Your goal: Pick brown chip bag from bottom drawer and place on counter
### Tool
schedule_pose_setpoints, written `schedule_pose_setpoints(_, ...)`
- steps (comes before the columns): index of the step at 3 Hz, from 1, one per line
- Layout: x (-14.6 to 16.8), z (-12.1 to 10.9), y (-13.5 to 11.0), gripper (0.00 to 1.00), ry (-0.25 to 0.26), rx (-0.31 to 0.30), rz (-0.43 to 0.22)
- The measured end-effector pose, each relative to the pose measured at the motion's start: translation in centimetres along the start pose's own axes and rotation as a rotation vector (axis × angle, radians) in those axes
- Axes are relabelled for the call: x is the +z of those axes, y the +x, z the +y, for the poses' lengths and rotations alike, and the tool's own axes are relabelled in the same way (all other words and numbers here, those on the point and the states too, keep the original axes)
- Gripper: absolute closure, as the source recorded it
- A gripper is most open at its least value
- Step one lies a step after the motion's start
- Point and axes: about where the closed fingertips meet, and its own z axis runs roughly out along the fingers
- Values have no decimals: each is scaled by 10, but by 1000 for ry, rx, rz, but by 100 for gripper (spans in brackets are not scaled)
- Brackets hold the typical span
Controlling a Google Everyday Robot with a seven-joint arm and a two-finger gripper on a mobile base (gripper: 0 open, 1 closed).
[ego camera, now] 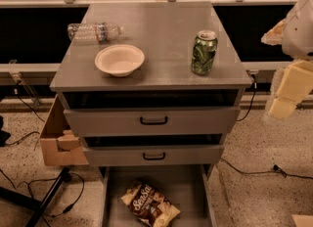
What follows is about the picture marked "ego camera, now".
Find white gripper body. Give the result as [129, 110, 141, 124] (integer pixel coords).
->
[282, 0, 313, 60]

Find green soda can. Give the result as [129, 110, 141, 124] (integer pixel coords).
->
[191, 30, 218, 75]

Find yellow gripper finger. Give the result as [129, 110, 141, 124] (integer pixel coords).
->
[261, 20, 285, 46]
[267, 60, 313, 119]

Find white paper bowl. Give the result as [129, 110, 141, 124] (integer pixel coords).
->
[95, 44, 145, 77]

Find cardboard box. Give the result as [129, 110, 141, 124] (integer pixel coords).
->
[39, 97, 88, 166]

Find grey drawer cabinet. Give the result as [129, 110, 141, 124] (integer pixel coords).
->
[49, 1, 253, 173]

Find black floor cable right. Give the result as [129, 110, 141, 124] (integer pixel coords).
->
[219, 158, 313, 180]

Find clear plastic water bottle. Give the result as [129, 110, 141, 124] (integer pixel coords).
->
[67, 23, 124, 43]

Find brown chip bag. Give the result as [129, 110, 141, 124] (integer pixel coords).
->
[121, 180, 180, 227]

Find black tripod legs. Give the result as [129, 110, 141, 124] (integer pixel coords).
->
[0, 166, 72, 227]

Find grey top drawer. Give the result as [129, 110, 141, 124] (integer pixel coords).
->
[65, 107, 240, 137]

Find grey open bottom drawer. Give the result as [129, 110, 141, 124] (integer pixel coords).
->
[100, 164, 217, 227]

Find black floor cable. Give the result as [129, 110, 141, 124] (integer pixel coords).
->
[219, 158, 313, 180]
[0, 167, 86, 220]

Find black floor cable left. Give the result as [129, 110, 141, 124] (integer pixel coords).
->
[0, 167, 86, 220]

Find grey middle drawer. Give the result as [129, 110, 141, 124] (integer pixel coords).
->
[83, 145, 224, 166]

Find black cable behind cabinet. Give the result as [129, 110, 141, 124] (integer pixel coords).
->
[236, 72, 258, 122]

